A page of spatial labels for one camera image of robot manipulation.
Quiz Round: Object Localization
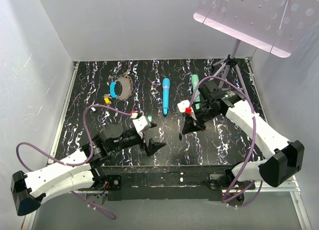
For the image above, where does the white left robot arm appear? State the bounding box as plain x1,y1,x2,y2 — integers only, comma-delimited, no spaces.
10,116,165,216

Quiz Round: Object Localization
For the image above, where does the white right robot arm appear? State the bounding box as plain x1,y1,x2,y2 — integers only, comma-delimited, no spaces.
177,80,305,189

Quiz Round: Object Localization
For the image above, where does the blue toy microphone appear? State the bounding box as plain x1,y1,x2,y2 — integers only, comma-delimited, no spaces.
162,78,170,116

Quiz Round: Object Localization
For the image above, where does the lilac music stand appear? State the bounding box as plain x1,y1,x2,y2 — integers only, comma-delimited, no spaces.
193,0,319,81

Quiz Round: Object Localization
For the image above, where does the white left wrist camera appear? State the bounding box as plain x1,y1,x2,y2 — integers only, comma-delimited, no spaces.
133,115,149,139

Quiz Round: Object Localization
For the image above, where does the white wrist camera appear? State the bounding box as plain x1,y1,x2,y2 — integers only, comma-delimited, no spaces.
133,115,149,139
177,100,193,115

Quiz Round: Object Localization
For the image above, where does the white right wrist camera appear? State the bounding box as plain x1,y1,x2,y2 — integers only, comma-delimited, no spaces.
177,100,193,115

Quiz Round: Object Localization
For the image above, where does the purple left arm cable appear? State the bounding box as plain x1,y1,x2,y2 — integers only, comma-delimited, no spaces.
16,104,140,220

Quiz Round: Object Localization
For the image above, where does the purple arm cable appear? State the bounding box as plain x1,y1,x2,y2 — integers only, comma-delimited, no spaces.
16,104,140,220
189,76,264,206

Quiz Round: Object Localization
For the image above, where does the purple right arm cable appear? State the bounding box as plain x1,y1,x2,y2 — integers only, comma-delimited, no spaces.
189,76,264,206

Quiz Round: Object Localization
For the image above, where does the aluminium rail frame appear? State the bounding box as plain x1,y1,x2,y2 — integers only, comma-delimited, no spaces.
30,70,319,230

